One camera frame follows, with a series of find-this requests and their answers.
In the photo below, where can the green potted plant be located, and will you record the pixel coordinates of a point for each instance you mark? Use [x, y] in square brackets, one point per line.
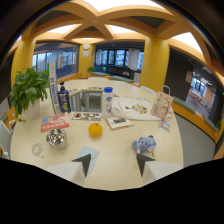
[28, 90]

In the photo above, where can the small blue packet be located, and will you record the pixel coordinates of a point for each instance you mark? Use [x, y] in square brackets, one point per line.
[164, 125]

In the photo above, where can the blue plush toy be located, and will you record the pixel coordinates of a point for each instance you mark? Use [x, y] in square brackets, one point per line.
[145, 144]

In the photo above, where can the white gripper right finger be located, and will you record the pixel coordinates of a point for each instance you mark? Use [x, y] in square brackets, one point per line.
[158, 170]

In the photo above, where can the shiny metal bowl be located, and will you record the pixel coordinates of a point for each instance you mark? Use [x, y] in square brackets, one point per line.
[56, 138]

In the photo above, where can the red and white booklet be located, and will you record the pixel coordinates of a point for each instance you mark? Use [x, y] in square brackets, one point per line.
[54, 122]

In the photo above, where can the pink paper gift bag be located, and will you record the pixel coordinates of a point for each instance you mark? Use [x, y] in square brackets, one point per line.
[162, 104]

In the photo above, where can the white bottle blue cap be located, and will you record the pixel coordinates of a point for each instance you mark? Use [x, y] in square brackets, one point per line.
[107, 103]

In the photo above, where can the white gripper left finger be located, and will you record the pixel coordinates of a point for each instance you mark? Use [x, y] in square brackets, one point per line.
[68, 170]

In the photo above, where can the orange fruit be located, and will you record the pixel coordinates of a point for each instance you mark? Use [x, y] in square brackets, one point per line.
[95, 129]

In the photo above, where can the light blue paper sheet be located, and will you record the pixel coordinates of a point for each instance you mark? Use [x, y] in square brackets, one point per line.
[87, 159]

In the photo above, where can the white printed tote bag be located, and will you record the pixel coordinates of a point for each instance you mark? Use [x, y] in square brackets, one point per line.
[135, 109]

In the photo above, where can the dark blue bottle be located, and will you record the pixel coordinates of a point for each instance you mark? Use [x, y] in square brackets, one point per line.
[64, 99]

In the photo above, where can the tall white banner box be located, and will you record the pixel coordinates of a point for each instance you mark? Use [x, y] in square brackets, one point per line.
[54, 88]

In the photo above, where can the round wall clock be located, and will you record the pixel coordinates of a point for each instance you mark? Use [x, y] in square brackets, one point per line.
[86, 46]

